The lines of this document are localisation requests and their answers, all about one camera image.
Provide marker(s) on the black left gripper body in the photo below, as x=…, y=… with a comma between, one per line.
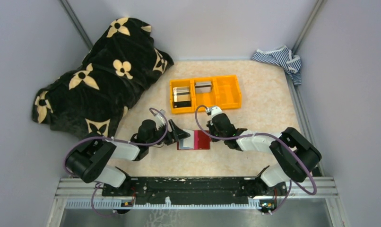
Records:
x=159, y=134

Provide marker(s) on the red leather card holder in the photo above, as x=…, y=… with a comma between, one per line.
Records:
x=197, y=141

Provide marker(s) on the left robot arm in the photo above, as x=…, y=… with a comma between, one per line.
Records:
x=89, y=160

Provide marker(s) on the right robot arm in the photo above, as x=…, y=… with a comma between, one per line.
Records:
x=295, y=155

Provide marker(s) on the cards in left bin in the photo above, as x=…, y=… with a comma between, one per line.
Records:
x=181, y=97

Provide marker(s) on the cards in bin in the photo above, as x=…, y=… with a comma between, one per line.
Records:
x=181, y=97
x=203, y=87

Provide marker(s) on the cards in middle bin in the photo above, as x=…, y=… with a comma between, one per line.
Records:
x=203, y=87

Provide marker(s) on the yellow plastic bin right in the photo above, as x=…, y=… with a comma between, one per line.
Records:
x=229, y=93

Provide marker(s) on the yellow plastic bin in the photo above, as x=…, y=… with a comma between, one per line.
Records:
x=179, y=83
x=229, y=93
x=207, y=99

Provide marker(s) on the yellow plastic bin middle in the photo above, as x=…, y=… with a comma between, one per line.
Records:
x=207, y=99

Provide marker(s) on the yellow plastic bin left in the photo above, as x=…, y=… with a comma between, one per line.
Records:
x=179, y=83

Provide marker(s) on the black floral blanket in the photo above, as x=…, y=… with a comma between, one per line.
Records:
x=122, y=64

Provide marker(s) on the blue white striped cloth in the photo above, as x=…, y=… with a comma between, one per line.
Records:
x=284, y=58

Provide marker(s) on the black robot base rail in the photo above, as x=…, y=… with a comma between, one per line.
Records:
x=193, y=191

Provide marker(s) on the aluminium frame rail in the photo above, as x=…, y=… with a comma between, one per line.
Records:
x=86, y=195

